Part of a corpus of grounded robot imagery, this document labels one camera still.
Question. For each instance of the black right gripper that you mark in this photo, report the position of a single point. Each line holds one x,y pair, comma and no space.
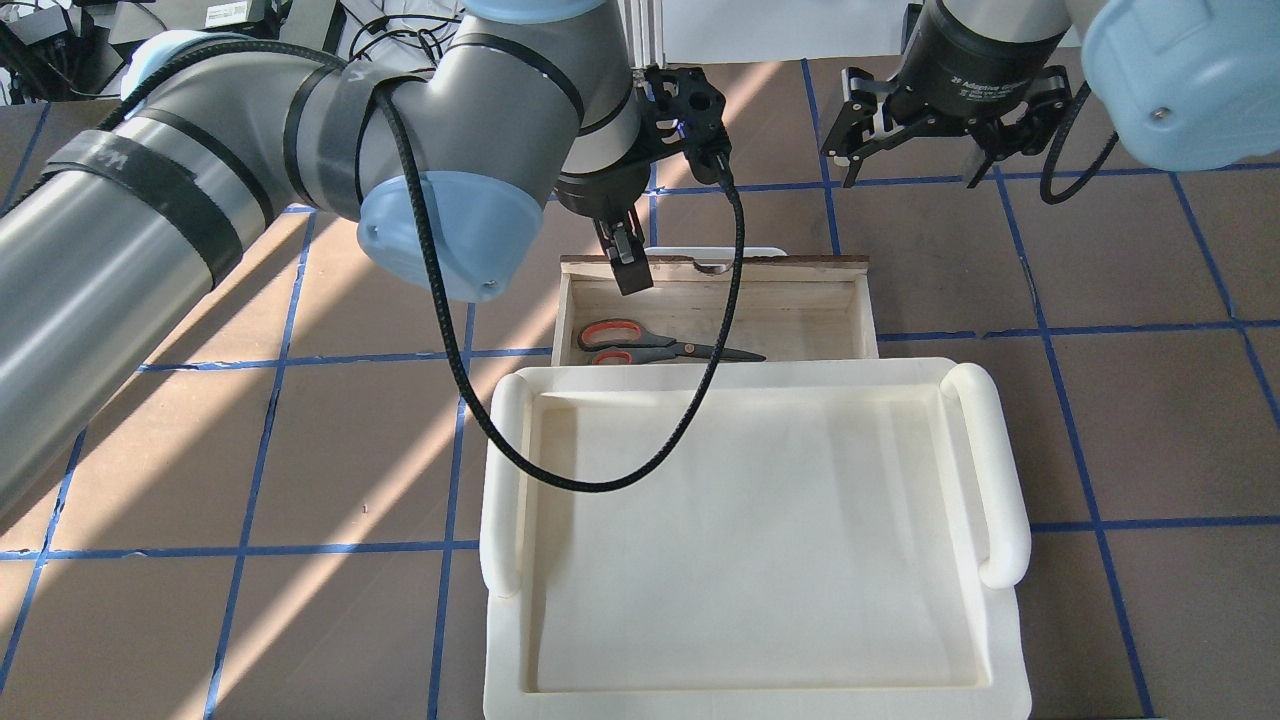
975,55

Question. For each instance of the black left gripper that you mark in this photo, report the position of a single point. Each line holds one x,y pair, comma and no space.
603,197

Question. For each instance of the orange grey handled scissors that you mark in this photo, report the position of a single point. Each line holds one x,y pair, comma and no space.
618,341

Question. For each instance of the wooden drawer with white handle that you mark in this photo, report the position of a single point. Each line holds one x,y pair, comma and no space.
789,308

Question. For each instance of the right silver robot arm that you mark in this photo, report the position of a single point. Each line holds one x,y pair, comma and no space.
1188,85

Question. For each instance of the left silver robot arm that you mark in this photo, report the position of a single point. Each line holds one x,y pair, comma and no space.
445,173

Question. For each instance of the cream plastic bin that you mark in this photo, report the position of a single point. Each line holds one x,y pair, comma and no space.
830,540

